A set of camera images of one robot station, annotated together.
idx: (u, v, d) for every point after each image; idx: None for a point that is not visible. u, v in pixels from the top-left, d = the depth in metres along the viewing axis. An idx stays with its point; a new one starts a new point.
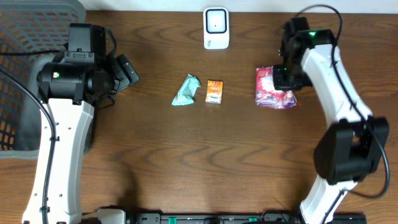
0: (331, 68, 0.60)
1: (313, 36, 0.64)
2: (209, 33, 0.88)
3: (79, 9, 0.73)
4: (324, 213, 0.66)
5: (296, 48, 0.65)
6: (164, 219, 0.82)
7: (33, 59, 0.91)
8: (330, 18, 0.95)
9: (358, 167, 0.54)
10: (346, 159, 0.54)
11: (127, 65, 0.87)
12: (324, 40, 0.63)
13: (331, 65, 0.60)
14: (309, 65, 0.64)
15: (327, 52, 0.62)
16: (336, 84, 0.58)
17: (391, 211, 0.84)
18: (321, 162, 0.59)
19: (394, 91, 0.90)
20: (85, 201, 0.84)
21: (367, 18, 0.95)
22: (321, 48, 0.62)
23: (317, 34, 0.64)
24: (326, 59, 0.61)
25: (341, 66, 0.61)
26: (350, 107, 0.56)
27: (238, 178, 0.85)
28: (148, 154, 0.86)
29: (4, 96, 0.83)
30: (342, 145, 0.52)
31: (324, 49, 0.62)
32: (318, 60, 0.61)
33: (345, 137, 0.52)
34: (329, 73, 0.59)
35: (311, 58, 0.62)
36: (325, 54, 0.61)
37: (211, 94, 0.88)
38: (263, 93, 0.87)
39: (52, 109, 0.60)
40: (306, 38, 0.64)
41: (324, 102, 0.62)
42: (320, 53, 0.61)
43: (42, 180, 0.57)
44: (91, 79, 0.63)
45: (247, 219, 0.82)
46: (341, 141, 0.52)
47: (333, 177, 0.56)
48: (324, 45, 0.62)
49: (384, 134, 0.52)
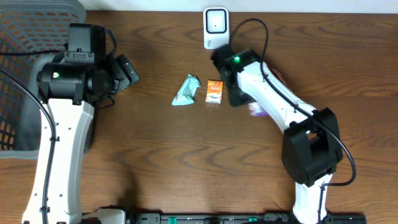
0: (265, 83, 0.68)
1: (238, 61, 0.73)
2: (209, 33, 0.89)
3: (79, 10, 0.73)
4: (316, 211, 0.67)
5: (229, 76, 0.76)
6: (164, 219, 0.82)
7: (33, 59, 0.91)
8: (329, 18, 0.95)
9: (326, 161, 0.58)
10: (311, 158, 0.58)
11: (127, 65, 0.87)
12: (249, 60, 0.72)
13: (263, 79, 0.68)
14: (248, 86, 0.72)
15: (257, 70, 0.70)
16: (276, 96, 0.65)
17: (391, 211, 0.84)
18: (292, 168, 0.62)
19: (394, 91, 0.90)
20: (85, 201, 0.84)
21: (367, 18, 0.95)
22: (250, 68, 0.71)
23: (241, 58, 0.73)
24: (257, 76, 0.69)
25: (272, 76, 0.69)
26: (294, 111, 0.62)
27: (238, 178, 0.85)
28: (148, 154, 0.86)
29: (5, 96, 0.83)
30: (301, 148, 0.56)
31: (252, 68, 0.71)
32: (252, 80, 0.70)
33: (300, 139, 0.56)
34: (266, 89, 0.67)
35: (247, 81, 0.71)
36: (255, 72, 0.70)
37: (211, 94, 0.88)
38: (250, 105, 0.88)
39: (52, 109, 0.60)
40: (234, 65, 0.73)
41: (274, 116, 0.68)
42: (250, 73, 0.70)
43: (41, 180, 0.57)
44: (91, 80, 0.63)
45: (247, 219, 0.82)
46: (298, 144, 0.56)
47: (308, 178, 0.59)
48: (252, 65, 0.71)
49: (333, 123, 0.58)
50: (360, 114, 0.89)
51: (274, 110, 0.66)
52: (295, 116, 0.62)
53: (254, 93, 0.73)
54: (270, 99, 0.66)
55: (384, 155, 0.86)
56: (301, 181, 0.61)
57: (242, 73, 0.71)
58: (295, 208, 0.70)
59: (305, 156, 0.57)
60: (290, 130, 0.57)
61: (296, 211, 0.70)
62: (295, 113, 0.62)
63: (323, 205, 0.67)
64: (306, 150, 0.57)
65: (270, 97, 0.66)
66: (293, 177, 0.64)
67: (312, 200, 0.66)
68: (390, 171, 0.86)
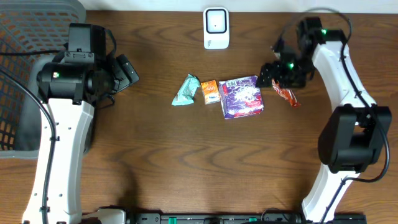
0: (340, 62, 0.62)
1: (324, 34, 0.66)
2: (209, 33, 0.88)
3: (79, 10, 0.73)
4: (324, 207, 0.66)
5: (308, 45, 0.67)
6: (164, 219, 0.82)
7: (33, 59, 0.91)
8: (329, 17, 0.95)
9: (359, 156, 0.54)
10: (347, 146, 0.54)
11: (127, 65, 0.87)
12: (334, 38, 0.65)
13: (340, 59, 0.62)
14: (320, 60, 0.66)
15: (337, 47, 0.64)
16: (344, 77, 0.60)
17: (391, 211, 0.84)
18: (324, 147, 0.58)
19: (394, 91, 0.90)
20: (85, 201, 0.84)
21: (367, 18, 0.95)
22: (331, 43, 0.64)
23: (328, 32, 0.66)
24: (336, 53, 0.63)
25: (349, 61, 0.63)
26: (354, 96, 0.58)
27: (238, 178, 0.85)
28: (149, 154, 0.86)
29: (5, 97, 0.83)
30: (343, 130, 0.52)
31: (334, 44, 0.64)
32: (328, 54, 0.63)
33: (348, 120, 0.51)
34: (337, 67, 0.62)
35: (324, 54, 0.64)
36: (336, 49, 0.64)
37: (209, 95, 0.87)
38: (234, 108, 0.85)
39: (52, 109, 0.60)
40: (318, 35, 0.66)
41: (330, 94, 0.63)
42: (330, 47, 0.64)
43: (41, 179, 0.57)
44: (91, 79, 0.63)
45: (247, 219, 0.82)
46: (342, 126, 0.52)
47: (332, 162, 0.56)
48: (335, 42, 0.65)
49: (386, 122, 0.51)
50: None
51: (334, 88, 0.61)
52: (354, 103, 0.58)
53: (320, 68, 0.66)
54: (337, 78, 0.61)
55: None
56: (326, 162, 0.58)
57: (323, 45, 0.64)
58: (306, 199, 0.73)
59: (343, 139, 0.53)
60: (344, 107, 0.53)
61: (306, 201, 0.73)
62: (355, 99, 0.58)
63: (334, 205, 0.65)
64: (347, 134, 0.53)
65: (339, 76, 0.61)
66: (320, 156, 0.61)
67: (325, 195, 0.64)
68: (390, 171, 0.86)
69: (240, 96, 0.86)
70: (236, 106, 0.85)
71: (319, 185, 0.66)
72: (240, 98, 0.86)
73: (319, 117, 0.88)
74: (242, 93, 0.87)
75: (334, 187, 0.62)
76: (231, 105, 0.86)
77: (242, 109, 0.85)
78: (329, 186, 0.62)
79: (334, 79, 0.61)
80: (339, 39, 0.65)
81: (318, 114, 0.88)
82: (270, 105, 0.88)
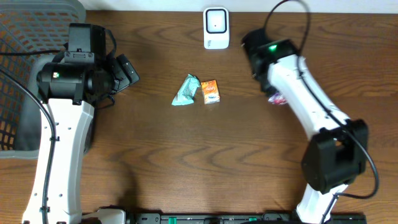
0: (300, 79, 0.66)
1: (273, 50, 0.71)
2: (209, 33, 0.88)
3: (79, 10, 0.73)
4: (321, 214, 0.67)
5: (260, 65, 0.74)
6: (164, 219, 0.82)
7: (33, 59, 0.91)
8: (329, 18, 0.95)
9: (347, 173, 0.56)
10: (334, 169, 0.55)
11: (127, 65, 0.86)
12: (285, 51, 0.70)
13: (300, 76, 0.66)
14: (278, 79, 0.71)
15: (293, 64, 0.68)
16: (306, 95, 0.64)
17: (392, 211, 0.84)
18: (311, 174, 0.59)
19: (395, 91, 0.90)
20: (85, 201, 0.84)
21: (367, 17, 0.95)
22: (282, 60, 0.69)
23: (277, 47, 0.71)
24: (293, 71, 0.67)
25: (310, 78, 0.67)
26: (326, 116, 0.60)
27: (238, 178, 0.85)
28: (149, 154, 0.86)
29: (5, 96, 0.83)
30: (326, 157, 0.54)
31: (287, 60, 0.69)
32: (286, 75, 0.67)
33: (327, 147, 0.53)
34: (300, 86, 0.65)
35: (282, 74, 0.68)
36: (291, 66, 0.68)
37: (208, 95, 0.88)
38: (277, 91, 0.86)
39: (52, 109, 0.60)
40: (268, 54, 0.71)
41: (302, 117, 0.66)
42: (286, 66, 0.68)
43: (42, 180, 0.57)
44: (91, 80, 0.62)
45: (247, 219, 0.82)
46: (324, 152, 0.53)
47: (324, 188, 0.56)
48: (286, 56, 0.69)
49: (362, 134, 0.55)
50: (360, 114, 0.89)
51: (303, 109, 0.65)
52: (327, 122, 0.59)
53: (285, 88, 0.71)
54: (303, 100, 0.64)
55: (384, 154, 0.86)
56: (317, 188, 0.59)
57: (276, 65, 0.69)
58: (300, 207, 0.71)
59: (329, 164, 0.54)
60: (320, 136, 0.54)
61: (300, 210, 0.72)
62: (326, 119, 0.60)
63: (329, 210, 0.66)
64: (331, 158, 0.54)
65: (303, 96, 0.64)
66: (310, 182, 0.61)
67: (320, 205, 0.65)
68: (390, 171, 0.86)
69: None
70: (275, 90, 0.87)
71: (311, 199, 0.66)
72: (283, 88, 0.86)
73: None
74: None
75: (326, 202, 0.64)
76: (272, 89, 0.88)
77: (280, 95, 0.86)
78: (322, 201, 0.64)
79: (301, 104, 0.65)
80: (291, 51, 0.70)
81: None
82: (269, 104, 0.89)
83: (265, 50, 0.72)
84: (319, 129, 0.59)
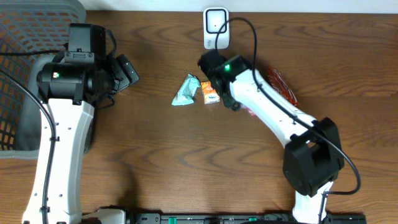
0: (260, 93, 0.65)
1: (229, 68, 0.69)
2: (208, 33, 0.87)
3: (79, 9, 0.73)
4: (317, 214, 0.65)
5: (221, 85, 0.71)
6: (164, 219, 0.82)
7: (33, 59, 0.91)
8: (329, 18, 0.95)
9: (329, 172, 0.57)
10: (315, 172, 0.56)
11: (127, 65, 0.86)
12: (240, 68, 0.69)
13: (259, 89, 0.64)
14: (244, 96, 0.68)
15: (250, 78, 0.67)
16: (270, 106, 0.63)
17: (392, 211, 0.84)
18: (295, 180, 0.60)
19: (395, 91, 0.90)
20: (85, 201, 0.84)
21: (368, 17, 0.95)
22: (240, 76, 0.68)
23: (231, 65, 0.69)
24: (252, 86, 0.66)
25: (269, 88, 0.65)
26: (293, 122, 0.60)
27: (238, 178, 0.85)
28: (149, 154, 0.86)
29: (5, 96, 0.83)
30: (304, 162, 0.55)
31: (245, 76, 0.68)
32: (245, 91, 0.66)
33: (301, 152, 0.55)
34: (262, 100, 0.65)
35: (243, 91, 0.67)
36: (249, 81, 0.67)
37: (208, 95, 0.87)
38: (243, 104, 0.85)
39: (52, 109, 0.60)
40: (225, 73, 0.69)
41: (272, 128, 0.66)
42: (244, 82, 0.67)
43: (41, 180, 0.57)
44: (91, 80, 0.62)
45: (247, 219, 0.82)
46: (301, 158, 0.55)
47: (311, 191, 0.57)
48: (243, 73, 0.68)
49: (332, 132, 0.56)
50: (360, 114, 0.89)
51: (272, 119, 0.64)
52: (295, 129, 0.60)
53: (249, 104, 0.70)
54: (268, 112, 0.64)
55: (383, 154, 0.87)
56: (303, 193, 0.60)
57: (234, 83, 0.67)
58: (294, 211, 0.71)
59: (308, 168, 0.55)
60: (292, 144, 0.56)
61: (296, 213, 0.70)
62: (294, 124, 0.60)
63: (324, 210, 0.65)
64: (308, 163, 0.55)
65: (267, 108, 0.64)
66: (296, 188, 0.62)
67: (314, 205, 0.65)
68: (390, 171, 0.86)
69: None
70: None
71: (303, 200, 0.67)
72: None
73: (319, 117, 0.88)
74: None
75: (318, 201, 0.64)
76: None
77: None
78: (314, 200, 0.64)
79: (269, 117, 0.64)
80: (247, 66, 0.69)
81: (318, 114, 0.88)
82: None
83: (220, 70, 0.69)
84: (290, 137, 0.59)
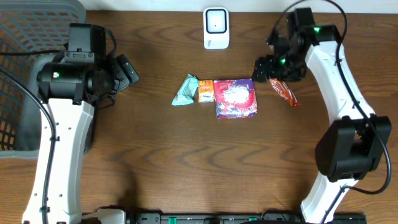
0: (335, 66, 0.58)
1: (317, 33, 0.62)
2: (208, 33, 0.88)
3: (79, 9, 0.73)
4: (324, 211, 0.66)
5: (301, 45, 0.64)
6: (164, 219, 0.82)
7: (33, 59, 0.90)
8: (329, 18, 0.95)
9: (357, 166, 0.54)
10: (346, 157, 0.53)
11: (127, 65, 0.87)
12: (328, 37, 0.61)
13: (336, 63, 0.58)
14: (314, 63, 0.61)
15: (332, 49, 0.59)
16: (338, 81, 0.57)
17: (392, 211, 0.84)
18: (323, 157, 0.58)
19: (395, 91, 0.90)
20: (85, 201, 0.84)
21: (368, 17, 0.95)
22: (325, 44, 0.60)
23: (321, 30, 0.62)
24: (330, 56, 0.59)
25: (346, 66, 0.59)
26: (352, 106, 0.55)
27: (238, 178, 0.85)
28: (149, 154, 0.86)
29: (5, 96, 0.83)
30: (342, 144, 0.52)
31: (328, 45, 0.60)
32: (323, 59, 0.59)
33: (346, 132, 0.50)
34: (333, 71, 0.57)
35: (319, 56, 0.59)
36: (329, 51, 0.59)
37: (203, 94, 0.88)
38: (226, 105, 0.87)
39: (52, 109, 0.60)
40: (310, 34, 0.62)
41: (327, 104, 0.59)
42: (325, 50, 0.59)
43: (42, 179, 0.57)
44: (91, 80, 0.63)
45: (247, 219, 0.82)
46: (341, 139, 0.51)
47: (331, 173, 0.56)
48: (329, 42, 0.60)
49: (385, 132, 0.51)
50: None
51: (330, 94, 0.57)
52: (352, 113, 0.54)
53: (315, 74, 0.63)
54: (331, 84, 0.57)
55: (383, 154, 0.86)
56: (325, 172, 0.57)
57: (315, 47, 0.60)
58: (304, 201, 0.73)
59: (343, 150, 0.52)
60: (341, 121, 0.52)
61: (305, 203, 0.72)
62: (352, 109, 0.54)
63: (333, 208, 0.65)
64: (347, 146, 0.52)
65: (333, 82, 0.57)
66: (319, 166, 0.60)
67: (324, 201, 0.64)
68: None
69: (229, 94, 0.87)
70: (226, 104, 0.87)
71: (317, 192, 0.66)
72: (236, 86, 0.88)
73: (319, 117, 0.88)
74: (232, 94, 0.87)
75: (331, 198, 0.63)
76: (220, 104, 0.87)
77: (237, 110, 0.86)
78: (327, 195, 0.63)
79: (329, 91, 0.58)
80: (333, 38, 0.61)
81: (318, 114, 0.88)
82: (269, 104, 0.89)
83: (308, 30, 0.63)
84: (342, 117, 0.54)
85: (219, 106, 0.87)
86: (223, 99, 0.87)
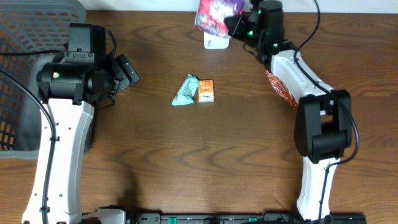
0: (294, 64, 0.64)
1: (275, 47, 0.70)
2: (209, 33, 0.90)
3: (79, 9, 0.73)
4: (318, 201, 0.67)
5: (265, 60, 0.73)
6: (164, 219, 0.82)
7: (33, 59, 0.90)
8: (328, 18, 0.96)
9: (334, 140, 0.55)
10: (319, 132, 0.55)
11: (127, 65, 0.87)
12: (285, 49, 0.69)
13: (294, 61, 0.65)
14: (279, 67, 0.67)
15: (290, 54, 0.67)
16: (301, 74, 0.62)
17: (392, 211, 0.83)
18: (300, 141, 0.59)
19: (394, 91, 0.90)
20: (85, 201, 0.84)
21: (367, 18, 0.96)
22: (283, 52, 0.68)
23: (280, 45, 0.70)
24: (288, 59, 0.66)
25: (304, 64, 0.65)
26: (313, 86, 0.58)
27: (238, 178, 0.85)
28: (149, 154, 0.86)
29: (4, 96, 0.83)
30: (312, 117, 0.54)
31: (286, 52, 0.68)
32: (282, 60, 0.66)
33: (312, 106, 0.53)
34: (293, 68, 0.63)
35: (278, 61, 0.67)
36: (288, 55, 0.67)
37: (203, 94, 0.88)
38: (209, 19, 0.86)
39: (53, 109, 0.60)
40: (270, 49, 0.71)
41: (293, 94, 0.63)
42: (283, 55, 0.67)
43: (42, 180, 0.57)
44: (91, 80, 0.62)
45: (247, 219, 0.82)
46: (310, 113, 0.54)
47: (311, 152, 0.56)
48: (287, 50, 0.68)
49: (347, 102, 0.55)
50: (360, 114, 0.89)
51: (295, 86, 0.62)
52: (314, 91, 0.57)
53: (280, 75, 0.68)
54: (294, 76, 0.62)
55: (384, 154, 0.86)
56: (305, 154, 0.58)
57: (276, 56, 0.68)
58: (299, 201, 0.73)
59: (314, 125, 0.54)
60: (306, 98, 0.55)
61: (300, 203, 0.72)
62: (314, 89, 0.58)
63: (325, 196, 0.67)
64: (316, 120, 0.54)
65: (295, 74, 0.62)
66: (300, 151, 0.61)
67: (316, 190, 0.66)
68: (390, 171, 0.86)
69: (215, 8, 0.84)
70: (209, 18, 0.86)
71: (306, 183, 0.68)
72: (226, 2, 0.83)
73: None
74: (221, 11, 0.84)
75: (319, 184, 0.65)
76: (203, 15, 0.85)
77: (214, 30, 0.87)
78: (316, 181, 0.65)
79: (293, 81, 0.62)
80: (290, 47, 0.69)
81: None
82: (268, 104, 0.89)
83: (269, 45, 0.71)
84: (306, 96, 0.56)
85: (201, 16, 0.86)
86: (208, 12, 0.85)
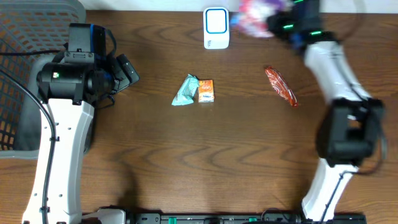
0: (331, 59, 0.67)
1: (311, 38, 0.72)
2: (209, 33, 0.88)
3: (79, 9, 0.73)
4: (324, 205, 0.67)
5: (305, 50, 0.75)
6: (164, 219, 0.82)
7: (33, 59, 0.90)
8: (331, 17, 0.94)
9: (355, 148, 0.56)
10: (342, 137, 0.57)
11: (127, 65, 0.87)
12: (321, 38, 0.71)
13: (331, 56, 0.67)
14: (315, 58, 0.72)
15: (329, 46, 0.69)
16: (332, 70, 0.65)
17: (392, 211, 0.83)
18: (322, 141, 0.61)
19: (395, 91, 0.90)
20: (85, 201, 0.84)
21: (369, 17, 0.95)
22: (323, 43, 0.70)
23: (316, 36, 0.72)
24: (326, 52, 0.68)
25: (341, 58, 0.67)
26: (346, 88, 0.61)
27: (238, 178, 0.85)
28: (149, 154, 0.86)
29: (5, 96, 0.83)
30: (339, 122, 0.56)
31: (325, 43, 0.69)
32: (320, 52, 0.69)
33: (342, 111, 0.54)
34: (330, 64, 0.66)
35: (316, 53, 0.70)
36: (326, 49, 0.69)
37: (203, 94, 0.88)
38: None
39: (52, 109, 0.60)
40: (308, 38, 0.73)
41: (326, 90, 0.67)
42: (322, 46, 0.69)
43: (41, 180, 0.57)
44: (91, 80, 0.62)
45: (247, 219, 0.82)
46: (337, 117, 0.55)
47: (328, 153, 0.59)
48: (326, 42, 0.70)
49: (381, 114, 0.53)
50: None
51: (328, 83, 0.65)
52: (347, 93, 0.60)
53: (317, 66, 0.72)
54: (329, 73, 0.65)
55: None
56: (323, 153, 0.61)
57: (313, 46, 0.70)
58: (304, 199, 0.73)
59: (339, 129, 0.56)
60: (338, 101, 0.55)
61: (304, 201, 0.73)
62: (346, 90, 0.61)
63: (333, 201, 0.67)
64: (342, 125, 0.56)
65: (329, 71, 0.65)
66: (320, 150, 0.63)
67: (325, 192, 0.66)
68: (390, 171, 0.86)
69: None
70: None
71: (316, 184, 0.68)
72: None
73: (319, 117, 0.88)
74: None
75: (331, 188, 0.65)
76: None
77: None
78: (328, 184, 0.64)
79: (326, 77, 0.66)
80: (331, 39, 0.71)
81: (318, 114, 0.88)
82: (268, 104, 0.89)
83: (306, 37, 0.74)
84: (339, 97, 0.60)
85: None
86: None
